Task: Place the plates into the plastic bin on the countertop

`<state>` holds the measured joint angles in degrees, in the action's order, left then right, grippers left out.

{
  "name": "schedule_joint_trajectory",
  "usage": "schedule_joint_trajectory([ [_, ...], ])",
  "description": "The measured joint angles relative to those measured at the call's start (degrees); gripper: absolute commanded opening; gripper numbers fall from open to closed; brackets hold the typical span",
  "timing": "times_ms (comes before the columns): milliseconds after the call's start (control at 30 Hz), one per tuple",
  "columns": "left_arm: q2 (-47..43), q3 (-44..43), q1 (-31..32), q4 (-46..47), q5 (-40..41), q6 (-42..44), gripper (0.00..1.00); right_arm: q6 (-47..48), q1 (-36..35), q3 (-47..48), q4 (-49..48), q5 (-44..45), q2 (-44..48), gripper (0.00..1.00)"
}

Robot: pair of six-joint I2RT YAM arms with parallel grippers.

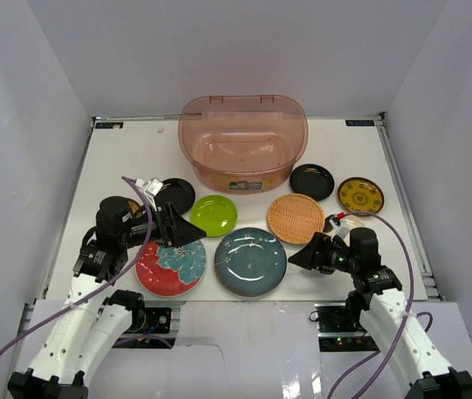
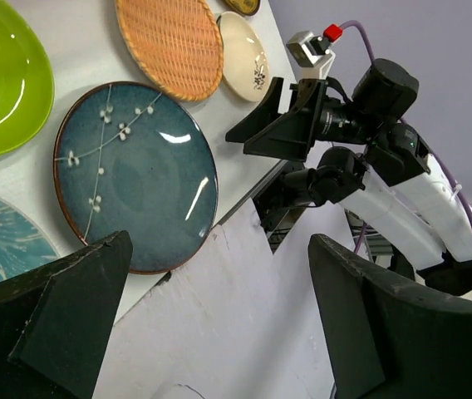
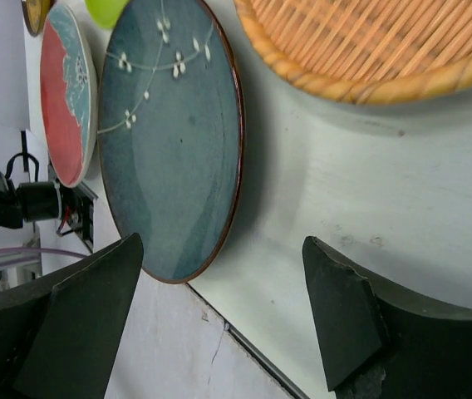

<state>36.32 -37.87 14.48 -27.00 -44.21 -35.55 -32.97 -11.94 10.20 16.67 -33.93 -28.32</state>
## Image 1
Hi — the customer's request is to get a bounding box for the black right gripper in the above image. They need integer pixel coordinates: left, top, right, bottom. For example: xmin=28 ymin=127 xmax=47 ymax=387
xmin=288 ymin=233 xmax=359 ymax=276

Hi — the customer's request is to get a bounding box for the red and teal floral plate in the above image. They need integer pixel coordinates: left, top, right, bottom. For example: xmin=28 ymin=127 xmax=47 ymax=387
xmin=135 ymin=240 xmax=207 ymax=298

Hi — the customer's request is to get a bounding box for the yellow patterned plate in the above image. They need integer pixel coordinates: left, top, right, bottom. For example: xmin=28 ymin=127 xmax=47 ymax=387
xmin=127 ymin=199 xmax=147 ymax=223
xmin=337 ymin=176 xmax=385 ymax=214

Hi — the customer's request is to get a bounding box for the woven bamboo tray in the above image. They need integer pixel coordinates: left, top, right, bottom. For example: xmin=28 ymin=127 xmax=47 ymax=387
xmin=267 ymin=194 xmax=326 ymax=245

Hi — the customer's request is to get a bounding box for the dark blue ceramic plate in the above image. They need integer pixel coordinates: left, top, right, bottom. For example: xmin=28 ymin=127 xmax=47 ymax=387
xmin=214 ymin=227 xmax=288 ymax=298

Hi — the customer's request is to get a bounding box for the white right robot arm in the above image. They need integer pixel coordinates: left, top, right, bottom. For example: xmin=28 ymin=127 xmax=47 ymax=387
xmin=288 ymin=227 xmax=472 ymax=398

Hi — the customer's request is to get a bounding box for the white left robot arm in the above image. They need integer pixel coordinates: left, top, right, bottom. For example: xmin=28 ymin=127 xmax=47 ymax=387
xmin=7 ymin=196 xmax=206 ymax=398

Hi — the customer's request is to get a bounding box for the transparent pink plastic bin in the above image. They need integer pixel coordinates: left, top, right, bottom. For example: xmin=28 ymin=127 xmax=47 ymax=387
xmin=178 ymin=95 xmax=308 ymax=195

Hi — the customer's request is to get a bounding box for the black plate left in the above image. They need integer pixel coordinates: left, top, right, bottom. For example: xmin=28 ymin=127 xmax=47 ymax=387
xmin=155 ymin=178 xmax=195 ymax=214

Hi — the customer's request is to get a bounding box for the black plate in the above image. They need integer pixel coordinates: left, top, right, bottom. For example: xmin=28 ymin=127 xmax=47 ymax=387
xmin=289 ymin=164 xmax=335 ymax=202
xmin=155 ymin=178 xmax=195 ymax=214

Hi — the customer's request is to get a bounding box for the lime green plate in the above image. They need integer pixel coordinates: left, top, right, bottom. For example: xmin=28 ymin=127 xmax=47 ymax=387
xmin=189 ymin=195 xmax=238 ymax=238

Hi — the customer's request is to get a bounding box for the cream floral plate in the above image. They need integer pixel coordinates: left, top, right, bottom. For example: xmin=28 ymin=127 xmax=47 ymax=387
xmin=343 ymin=215 xmax=365 ymax=246

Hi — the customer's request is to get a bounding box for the black plate right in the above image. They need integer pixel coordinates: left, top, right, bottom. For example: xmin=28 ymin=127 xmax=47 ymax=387
xmin=289 ymin=164 xmax=335 ymax=202

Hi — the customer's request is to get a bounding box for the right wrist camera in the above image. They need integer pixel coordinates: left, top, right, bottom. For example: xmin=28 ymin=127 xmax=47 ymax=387
xmin=323 ymin=215 xmax=352 ymax=240

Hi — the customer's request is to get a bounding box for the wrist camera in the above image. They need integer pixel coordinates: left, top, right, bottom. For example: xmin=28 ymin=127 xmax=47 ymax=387
xmin=135 ymin=178 xmax=164 ymax=197
xmin=323 ymin=215 xmax=352 ymax=240

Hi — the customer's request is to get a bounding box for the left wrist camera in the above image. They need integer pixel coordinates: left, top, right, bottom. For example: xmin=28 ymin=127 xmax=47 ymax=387
xmin=135 ymin=178 xmax=164 ymax=197

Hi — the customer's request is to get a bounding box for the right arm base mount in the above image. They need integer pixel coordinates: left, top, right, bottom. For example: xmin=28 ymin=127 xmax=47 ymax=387
xmin=308 ymin=303 xmax=377 ymax=353

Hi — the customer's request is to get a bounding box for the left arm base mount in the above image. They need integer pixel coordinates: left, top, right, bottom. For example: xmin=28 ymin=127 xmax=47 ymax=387
xmin=113 ymin=307 xmax=175 ymax=349

